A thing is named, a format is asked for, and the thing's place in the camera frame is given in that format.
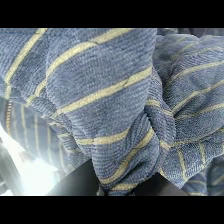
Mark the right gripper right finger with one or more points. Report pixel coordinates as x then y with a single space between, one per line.
160 186

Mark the blue yellow-striped shirt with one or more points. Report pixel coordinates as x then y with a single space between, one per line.
106 100

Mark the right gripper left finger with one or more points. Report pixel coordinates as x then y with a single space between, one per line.
78 182

